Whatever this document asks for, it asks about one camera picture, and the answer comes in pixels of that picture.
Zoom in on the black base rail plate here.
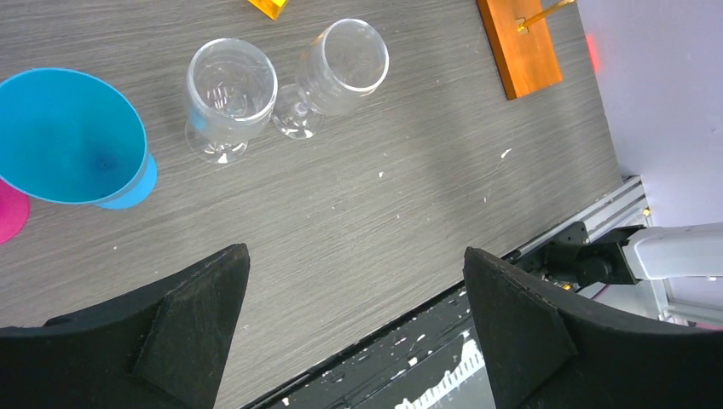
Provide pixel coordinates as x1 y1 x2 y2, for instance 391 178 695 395
249 283 495 409

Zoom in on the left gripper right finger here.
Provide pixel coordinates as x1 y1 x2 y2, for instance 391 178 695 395
463 247 722 408

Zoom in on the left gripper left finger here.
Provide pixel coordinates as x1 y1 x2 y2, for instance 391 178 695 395
1 244 250 408

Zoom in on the gold wine glass rack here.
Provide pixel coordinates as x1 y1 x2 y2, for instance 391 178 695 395
517 0 576 32

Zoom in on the blue plastic wine glass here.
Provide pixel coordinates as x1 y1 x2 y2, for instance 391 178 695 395
1 67 158 210

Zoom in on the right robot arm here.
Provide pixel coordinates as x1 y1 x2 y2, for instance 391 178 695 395
503 222 722 291

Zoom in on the pink plastic wine glass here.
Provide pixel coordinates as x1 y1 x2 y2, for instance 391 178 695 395
0 181 31 245

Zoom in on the clear wine glass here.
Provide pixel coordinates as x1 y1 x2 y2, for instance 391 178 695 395
272 18 390 140
183 38 279 165

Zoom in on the yellow toy calculator block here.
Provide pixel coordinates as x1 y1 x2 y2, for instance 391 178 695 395
248 0 288 20

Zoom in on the wooden rack base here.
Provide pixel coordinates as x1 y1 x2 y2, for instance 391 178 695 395
477 0 563 101

